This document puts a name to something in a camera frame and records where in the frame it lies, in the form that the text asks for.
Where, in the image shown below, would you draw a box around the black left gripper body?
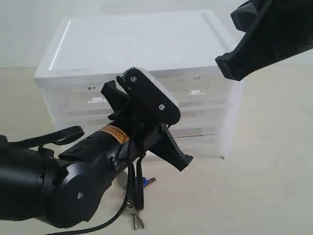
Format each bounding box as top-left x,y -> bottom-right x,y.
107,97 -> 169,160

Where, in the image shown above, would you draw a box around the keys with blue tag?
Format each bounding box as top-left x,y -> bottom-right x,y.
123,177 -> 156,230

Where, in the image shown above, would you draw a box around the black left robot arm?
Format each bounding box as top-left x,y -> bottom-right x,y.
0,79 -> 193,228

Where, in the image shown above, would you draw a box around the middle wide translucent drawer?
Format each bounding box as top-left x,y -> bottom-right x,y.
54,108 -> 228,138

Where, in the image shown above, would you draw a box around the white translucent plastic drawer cabinet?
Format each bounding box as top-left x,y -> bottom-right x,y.
33,9 -> 247,162

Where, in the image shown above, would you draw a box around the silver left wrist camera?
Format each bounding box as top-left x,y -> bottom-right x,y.
122,67 -> 181,125

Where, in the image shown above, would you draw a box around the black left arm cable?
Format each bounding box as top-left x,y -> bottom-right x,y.
9,125 -> 147,235

